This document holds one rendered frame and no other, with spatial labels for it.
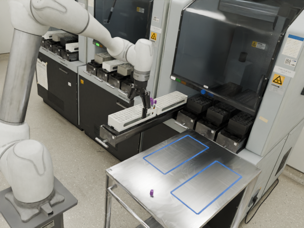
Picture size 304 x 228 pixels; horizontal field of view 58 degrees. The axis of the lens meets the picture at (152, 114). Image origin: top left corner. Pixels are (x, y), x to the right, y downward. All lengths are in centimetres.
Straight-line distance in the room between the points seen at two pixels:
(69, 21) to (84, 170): 165
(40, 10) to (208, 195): 93
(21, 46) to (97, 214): 136
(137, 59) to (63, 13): 54
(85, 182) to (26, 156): 130
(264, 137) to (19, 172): 122
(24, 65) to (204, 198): 88
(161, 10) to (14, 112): 110
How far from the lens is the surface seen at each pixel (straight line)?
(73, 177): 240
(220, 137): 165
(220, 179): 129
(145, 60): 141
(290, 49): 147
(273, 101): 155
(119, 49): 147
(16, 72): 118
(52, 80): 306
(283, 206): 261
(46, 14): 100
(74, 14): 103
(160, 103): 171
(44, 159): 112
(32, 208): 123
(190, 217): 109
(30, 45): 116
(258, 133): 163
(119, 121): 146
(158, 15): 187
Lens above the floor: 163
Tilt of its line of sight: 29 degrees down
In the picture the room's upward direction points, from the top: 8 degrees clockwise
